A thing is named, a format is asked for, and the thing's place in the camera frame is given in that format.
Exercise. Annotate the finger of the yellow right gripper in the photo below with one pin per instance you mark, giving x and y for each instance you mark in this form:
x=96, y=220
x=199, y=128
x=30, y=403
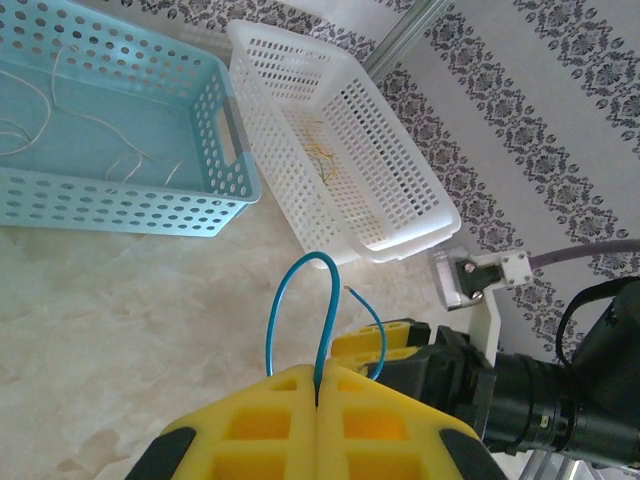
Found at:
x=370, y=337
x=350, y=359

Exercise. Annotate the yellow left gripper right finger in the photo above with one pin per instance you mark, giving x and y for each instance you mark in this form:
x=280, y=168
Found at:
x=400, y=440

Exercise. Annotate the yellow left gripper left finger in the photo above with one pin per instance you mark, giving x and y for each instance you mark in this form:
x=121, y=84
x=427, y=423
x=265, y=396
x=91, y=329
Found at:
x=240, y=440

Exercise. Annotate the white plastic basket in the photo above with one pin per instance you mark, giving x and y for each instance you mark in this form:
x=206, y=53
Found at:
x=400, y=225

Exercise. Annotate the light blue plastic basket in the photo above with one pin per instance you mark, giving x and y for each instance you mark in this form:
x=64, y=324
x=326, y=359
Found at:
x=125, y=125

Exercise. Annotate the aluminium frame side rail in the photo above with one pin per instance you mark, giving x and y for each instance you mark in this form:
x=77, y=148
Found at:
x=550, y=470

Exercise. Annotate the aluminium frame post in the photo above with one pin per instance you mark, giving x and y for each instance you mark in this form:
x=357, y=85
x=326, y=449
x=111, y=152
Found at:
x=405, y=35

